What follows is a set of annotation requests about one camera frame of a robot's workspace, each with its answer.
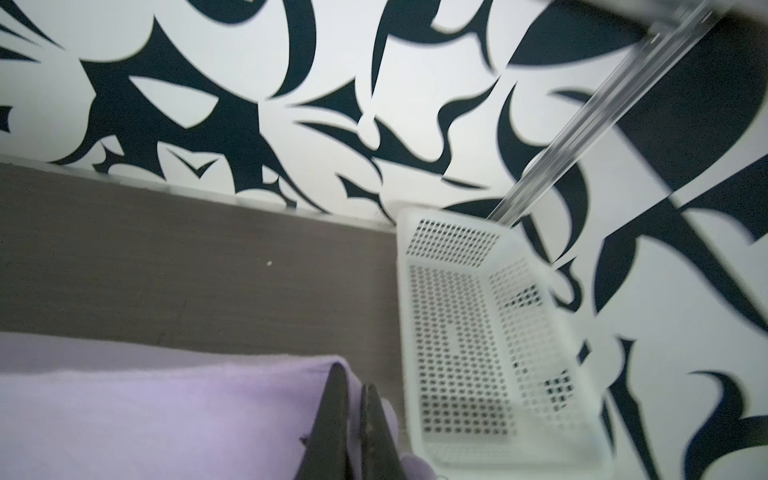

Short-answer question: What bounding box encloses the white plastic basket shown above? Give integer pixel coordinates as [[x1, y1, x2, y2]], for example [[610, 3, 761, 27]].
[[396, 207, 615, 479]]

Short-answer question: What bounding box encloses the aluminium frame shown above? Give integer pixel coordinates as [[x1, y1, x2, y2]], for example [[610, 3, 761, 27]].
[[488, 1, 767, 227]]

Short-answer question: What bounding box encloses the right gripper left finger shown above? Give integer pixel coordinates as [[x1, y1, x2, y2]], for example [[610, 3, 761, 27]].
[[294, 363, 352, 480]]

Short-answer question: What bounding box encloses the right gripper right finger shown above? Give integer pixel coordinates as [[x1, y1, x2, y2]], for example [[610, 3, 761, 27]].
[[359, 384, 407, 480]]

